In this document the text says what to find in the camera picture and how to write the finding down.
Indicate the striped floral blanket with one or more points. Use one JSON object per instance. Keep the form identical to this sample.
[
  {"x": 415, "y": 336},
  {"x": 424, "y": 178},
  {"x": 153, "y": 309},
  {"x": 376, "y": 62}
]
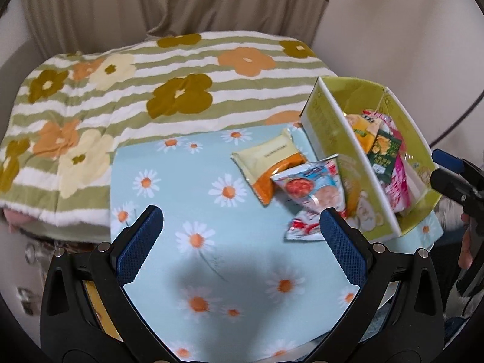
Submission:
[{"x": 113, "y": 94}]

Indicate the cream orange snack packet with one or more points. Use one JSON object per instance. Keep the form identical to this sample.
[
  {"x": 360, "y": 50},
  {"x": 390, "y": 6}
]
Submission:
[{"x": 264, "y": 162}]

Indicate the yellow orange snack packet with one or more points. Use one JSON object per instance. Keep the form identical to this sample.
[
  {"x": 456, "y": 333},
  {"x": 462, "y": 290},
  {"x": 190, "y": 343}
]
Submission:
[{"x": 362, "y": 130}]

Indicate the yellow stool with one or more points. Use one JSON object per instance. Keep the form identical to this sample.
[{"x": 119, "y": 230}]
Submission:
[{"x": 96, "y": 304}]

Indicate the pink snack packet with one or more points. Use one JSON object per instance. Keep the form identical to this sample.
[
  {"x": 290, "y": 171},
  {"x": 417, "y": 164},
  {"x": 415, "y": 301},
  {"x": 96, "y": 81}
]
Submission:
[{"x": 401, "y": 181}]

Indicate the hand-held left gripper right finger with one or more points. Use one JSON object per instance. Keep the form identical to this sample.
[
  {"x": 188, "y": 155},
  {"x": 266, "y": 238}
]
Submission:
[{"x": 345, "y": 247}]

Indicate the daisy print tablecloth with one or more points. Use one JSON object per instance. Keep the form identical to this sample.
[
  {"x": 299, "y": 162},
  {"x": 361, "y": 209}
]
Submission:
[{"x": 227, "y": 257}]

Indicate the dark green snack packet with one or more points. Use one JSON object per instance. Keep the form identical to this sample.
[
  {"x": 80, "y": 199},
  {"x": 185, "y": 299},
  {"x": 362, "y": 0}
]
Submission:
[{"x": 385, "y": 153}]

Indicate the beige curtain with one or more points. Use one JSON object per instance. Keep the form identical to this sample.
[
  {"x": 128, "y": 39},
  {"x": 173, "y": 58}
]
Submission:
[{"x": 170, "y": 3}]

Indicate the green storage box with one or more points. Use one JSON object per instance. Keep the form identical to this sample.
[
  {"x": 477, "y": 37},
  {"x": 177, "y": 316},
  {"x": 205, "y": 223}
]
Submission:
[{"x": 332, "y": 128}]

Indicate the pink pillow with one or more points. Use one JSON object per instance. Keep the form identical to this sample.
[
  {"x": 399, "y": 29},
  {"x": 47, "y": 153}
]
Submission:
[{"x": 15, "y": 219}]

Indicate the red white snack packet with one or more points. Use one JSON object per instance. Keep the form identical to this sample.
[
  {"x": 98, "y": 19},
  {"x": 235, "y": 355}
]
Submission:
[{"x": 302, "y": 230}]

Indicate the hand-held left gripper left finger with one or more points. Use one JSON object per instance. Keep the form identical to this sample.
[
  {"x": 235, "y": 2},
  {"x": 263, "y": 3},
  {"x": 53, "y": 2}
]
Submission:
[{"x": 139, "y": 247}]

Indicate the person's right hand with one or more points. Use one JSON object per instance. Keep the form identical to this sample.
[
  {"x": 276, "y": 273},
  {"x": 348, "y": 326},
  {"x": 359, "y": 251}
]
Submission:
[{"x": 467, "y": 244}]

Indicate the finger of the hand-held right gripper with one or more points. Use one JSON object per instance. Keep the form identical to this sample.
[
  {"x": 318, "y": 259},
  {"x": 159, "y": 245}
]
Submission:
[
  {"x": 448, "y": 160},
  {"x": 452, "y": 188}
]

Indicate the red blue snack packet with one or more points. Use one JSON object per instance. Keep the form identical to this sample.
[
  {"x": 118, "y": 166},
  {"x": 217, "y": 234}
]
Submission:
[{"x": 314, "y": 189}]

